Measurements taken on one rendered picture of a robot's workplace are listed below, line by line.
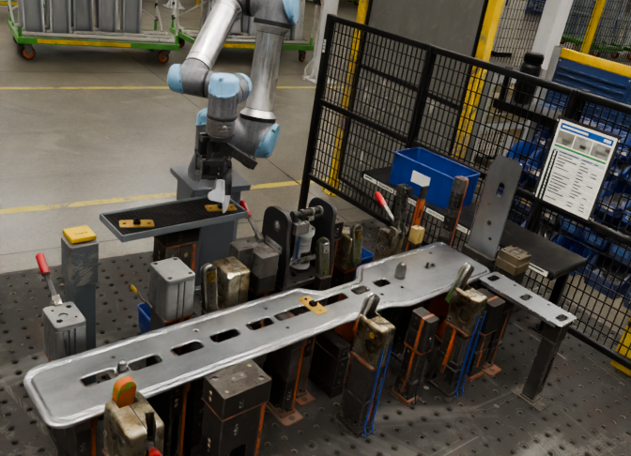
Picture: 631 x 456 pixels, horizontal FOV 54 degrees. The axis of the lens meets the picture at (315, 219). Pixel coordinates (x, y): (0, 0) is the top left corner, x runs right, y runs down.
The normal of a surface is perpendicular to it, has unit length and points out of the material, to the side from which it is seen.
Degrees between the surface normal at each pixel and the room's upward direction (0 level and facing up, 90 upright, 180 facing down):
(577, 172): 90
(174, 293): 90
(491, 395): 0
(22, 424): 0
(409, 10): 90
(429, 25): 91
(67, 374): 0
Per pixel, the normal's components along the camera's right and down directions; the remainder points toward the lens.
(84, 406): 0.14, -0.90
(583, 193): -0.76, 0.17
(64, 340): 0.63, 0.41
